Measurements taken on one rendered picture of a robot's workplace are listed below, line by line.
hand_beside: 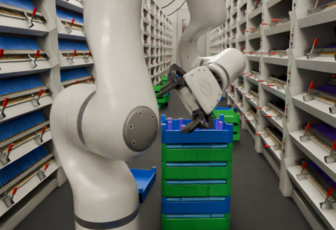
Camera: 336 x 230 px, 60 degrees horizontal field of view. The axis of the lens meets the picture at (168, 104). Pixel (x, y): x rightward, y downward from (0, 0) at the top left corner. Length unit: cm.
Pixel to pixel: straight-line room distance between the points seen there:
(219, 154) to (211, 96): 62
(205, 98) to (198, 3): 22
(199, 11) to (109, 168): 40
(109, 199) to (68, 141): 13
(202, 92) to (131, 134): 26
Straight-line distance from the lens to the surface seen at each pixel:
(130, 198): 54
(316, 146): 143
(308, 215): 158
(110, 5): 50
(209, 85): 67
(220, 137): 124
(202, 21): 71
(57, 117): 55
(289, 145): 167
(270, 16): 230
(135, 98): 45
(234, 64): 78
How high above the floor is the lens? 78
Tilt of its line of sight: 10 degrees down
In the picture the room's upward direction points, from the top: straight up
